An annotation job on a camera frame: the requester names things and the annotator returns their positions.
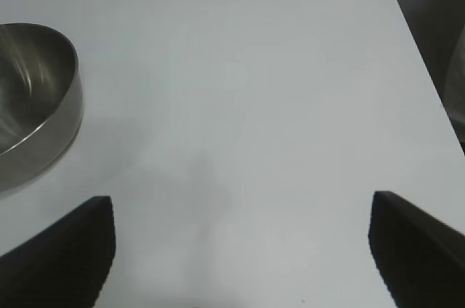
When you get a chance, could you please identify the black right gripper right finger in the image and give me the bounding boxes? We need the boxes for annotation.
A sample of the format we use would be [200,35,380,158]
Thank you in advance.
[367,190,465,308]

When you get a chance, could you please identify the stainless steel mixing bowl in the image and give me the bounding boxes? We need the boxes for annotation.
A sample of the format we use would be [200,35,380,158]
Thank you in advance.
[0,23,84,200]

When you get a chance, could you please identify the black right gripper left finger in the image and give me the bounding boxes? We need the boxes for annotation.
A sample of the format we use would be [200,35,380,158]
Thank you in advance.
[0,195,117,308]

